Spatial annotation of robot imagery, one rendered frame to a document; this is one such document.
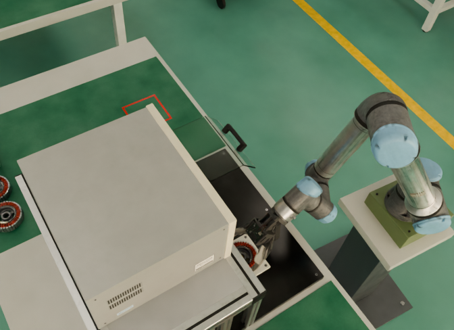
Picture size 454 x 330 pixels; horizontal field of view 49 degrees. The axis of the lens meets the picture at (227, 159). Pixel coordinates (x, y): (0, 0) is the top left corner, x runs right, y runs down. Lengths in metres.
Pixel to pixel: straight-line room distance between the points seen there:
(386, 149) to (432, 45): 2.73
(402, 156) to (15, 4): 2.06
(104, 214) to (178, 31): 2.60
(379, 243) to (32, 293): 1.23
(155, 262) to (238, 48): 2.60
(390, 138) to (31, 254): 1.24
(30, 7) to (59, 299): 1.54
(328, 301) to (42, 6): 1.95
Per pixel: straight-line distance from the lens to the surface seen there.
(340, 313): 1.79
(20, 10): 2.75
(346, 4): 4.18
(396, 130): 1.37
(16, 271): 1.86
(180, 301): 1.34
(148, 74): 2.31
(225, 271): 1.37
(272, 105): 3.24
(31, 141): 2.14
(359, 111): 1.51
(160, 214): 1.22
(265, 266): 1.76
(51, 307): 1.78
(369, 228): 1.96
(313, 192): 1.57
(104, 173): 1.29
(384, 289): 2.71
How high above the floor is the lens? 2.38
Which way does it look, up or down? 54 degrees down
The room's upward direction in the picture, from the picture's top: 7 degrees clockwise
